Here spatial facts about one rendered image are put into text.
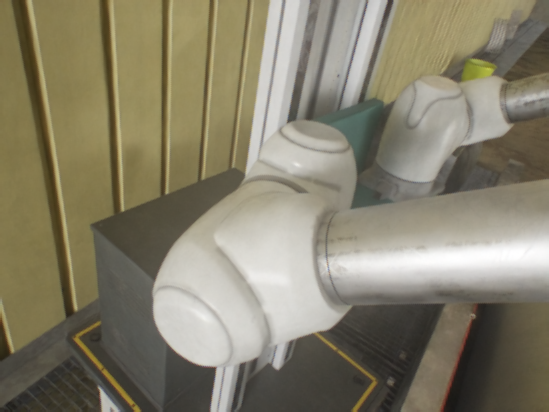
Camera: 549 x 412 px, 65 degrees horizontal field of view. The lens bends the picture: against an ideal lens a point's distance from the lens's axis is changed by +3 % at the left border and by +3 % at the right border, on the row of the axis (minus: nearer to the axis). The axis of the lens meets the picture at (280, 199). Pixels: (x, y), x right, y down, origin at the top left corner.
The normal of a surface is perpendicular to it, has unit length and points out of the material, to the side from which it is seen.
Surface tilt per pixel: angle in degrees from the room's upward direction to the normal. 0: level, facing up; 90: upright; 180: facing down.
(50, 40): 90
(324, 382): 0
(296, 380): 0
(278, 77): 90
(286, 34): 90
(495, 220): 48
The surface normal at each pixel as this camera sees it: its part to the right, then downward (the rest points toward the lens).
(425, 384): 0.16, -0.81
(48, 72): 0.83, 0.42
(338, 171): 0.55, 0.03
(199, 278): -0.24, -0.44
